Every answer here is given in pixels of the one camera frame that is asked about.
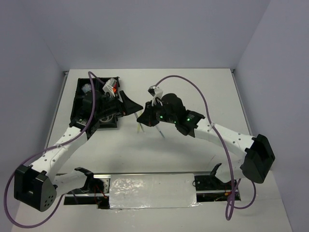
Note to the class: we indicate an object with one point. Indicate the large brown tape roll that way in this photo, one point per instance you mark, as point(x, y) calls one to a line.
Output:
point(106, 120)

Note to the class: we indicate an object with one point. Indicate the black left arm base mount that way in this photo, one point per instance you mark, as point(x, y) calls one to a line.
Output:
point(94, 184)

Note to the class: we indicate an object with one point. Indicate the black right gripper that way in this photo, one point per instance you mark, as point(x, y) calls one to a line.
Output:
point(147, 117)

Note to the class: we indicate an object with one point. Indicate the black four-compartment organizer tray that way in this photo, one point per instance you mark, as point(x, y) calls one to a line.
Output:
point(77, 106)

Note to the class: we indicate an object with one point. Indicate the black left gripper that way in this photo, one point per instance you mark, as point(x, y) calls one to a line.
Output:
point(129, 106)

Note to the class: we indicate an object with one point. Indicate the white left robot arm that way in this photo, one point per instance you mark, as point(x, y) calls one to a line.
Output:
point(38, 184)

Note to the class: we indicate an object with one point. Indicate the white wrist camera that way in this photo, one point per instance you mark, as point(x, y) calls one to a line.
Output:
point(109, 85)
point(157, 93)

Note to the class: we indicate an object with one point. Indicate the clear jar of paper clips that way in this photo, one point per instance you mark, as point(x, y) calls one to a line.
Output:
point(87, 89)

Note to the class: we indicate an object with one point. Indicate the silver foil covered panel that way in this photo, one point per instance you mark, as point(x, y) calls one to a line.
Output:
point(152, 191)

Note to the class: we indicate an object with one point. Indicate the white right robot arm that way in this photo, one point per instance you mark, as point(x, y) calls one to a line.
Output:
point(255, 153)

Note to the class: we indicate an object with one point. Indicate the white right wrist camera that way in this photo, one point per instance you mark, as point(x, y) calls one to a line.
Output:
point(157, 93)

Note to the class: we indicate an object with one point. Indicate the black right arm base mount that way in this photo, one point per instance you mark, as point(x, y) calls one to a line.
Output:
point(209, 182)

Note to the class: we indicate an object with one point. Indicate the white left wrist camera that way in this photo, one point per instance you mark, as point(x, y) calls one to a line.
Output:
point(109, 85)

